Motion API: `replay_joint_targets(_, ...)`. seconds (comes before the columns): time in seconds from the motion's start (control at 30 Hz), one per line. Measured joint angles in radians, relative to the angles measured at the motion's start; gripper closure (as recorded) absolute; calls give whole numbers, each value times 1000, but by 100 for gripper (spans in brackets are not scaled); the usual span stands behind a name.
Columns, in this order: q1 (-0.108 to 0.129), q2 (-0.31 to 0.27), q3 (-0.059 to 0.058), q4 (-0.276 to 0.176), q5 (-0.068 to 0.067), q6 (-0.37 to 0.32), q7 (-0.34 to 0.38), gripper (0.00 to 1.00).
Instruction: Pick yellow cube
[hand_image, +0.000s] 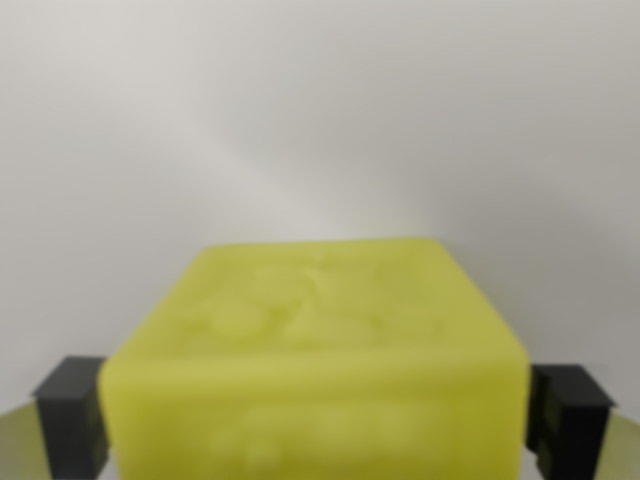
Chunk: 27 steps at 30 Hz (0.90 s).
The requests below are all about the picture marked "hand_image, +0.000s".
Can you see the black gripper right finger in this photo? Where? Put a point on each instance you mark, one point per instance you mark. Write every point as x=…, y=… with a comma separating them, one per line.
x=575, y=420

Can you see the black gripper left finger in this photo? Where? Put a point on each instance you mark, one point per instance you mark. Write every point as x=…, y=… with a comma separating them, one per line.
x=65, y=415

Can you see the yellow cube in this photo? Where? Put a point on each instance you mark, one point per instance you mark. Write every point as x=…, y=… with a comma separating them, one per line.
x=310, y=360

